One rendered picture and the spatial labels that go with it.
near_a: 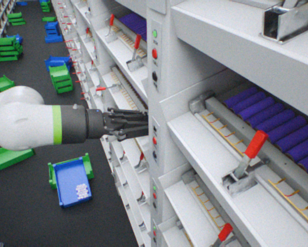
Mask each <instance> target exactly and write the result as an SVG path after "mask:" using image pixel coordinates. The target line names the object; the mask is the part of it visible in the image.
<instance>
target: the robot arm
mask: <svg viewBox="0 0 308 247"><path fill-rule="evenodd" d="M104 135H111V136H112V135H115V136H116V137H117V141H118V142H122V141H124V140H126V139H131V138H135V137H141V136H147V135H149V129H148V115H147V112H145V113H144V114H143V112H142V111H135V110H121V109H115V108H111V107H107V112H104V113H102V111H101V110H100V109H84V106H83V105H77V104H74V105H45V104H44V100H43V98H42V97H41V95H40V94H39V93H38V92H37V91H36V90H34V89H32V88H30V87H27V86H15V87H13V88H11V89H9V90H6V91H3V92H1V93H0V146H1V147H3V148H5V149H8V150H12V151H23V150H27V149H31V148H36V147H41V146H48V145H63V144H72V146H75V145H76V144H81V143H84V142H85V140H86V139H100V138H102V137H103V136H104Z"/></svg>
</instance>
